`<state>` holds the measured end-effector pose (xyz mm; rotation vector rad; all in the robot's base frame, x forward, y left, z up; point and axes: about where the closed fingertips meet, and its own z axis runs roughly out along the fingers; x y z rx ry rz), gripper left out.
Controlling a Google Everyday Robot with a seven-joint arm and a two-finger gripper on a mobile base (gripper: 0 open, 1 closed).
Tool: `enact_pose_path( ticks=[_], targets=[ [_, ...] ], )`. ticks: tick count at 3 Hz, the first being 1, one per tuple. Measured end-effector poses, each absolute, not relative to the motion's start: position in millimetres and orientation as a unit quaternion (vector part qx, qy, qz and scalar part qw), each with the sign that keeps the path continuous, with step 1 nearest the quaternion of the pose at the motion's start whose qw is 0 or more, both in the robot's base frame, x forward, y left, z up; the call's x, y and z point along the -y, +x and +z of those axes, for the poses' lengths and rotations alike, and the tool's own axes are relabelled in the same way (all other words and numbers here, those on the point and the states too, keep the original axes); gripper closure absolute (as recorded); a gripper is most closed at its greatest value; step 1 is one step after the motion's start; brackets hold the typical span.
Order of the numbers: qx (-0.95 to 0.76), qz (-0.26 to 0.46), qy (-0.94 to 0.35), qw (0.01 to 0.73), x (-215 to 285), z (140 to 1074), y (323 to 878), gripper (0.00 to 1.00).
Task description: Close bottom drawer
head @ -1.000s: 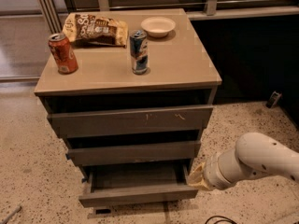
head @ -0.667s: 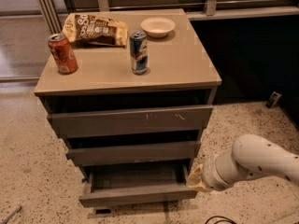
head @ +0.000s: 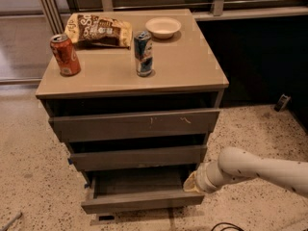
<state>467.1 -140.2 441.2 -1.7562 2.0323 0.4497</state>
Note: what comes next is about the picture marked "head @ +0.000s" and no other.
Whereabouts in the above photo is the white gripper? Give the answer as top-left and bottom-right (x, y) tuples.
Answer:
(183, 161), (231, 193)

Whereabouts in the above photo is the grey bottom drawer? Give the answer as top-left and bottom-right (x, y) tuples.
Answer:
(81, 166), (204, 214)

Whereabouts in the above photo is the grey drawer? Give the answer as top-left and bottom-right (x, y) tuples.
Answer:
(49, 109), (219, 142)
(68, 145), (207, 171)
(81, 166), (204, 214)

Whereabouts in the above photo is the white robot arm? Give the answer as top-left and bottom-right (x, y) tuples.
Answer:
(183, 147), (308, 197)

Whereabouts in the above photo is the grey middle drawer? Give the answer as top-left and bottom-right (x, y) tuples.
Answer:
(68, 145), (207, 171)

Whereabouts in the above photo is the grey drawer cabinet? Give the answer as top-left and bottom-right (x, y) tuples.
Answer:
(34, 9), (230, 197)

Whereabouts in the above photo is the grey top drawer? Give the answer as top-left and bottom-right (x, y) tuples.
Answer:
(49, 109), (219, 142)

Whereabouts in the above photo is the small black floor marker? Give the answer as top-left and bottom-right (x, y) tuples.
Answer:
(98, 215), (115, 221)

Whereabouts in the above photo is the small black floor box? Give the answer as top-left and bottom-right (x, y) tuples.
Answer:
(274, 94), (291, 112)

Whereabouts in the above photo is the blue silver energy drink can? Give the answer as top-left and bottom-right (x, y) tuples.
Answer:
(134, 31), (153, 77)

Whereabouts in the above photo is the white bowl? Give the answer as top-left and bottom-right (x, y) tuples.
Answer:
(145, 17), (181, 39)

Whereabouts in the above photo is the red soda can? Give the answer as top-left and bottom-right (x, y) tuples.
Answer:
(50, 34), (81, 76)

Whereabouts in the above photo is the grey metal rod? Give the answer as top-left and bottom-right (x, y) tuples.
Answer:
(0, 212), (22, 231)

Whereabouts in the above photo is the brown yellow chip bag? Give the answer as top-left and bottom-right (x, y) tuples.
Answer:
(64, 13), (133, 48)

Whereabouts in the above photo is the black cable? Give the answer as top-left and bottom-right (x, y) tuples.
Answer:
(210, 221), (246, 231)

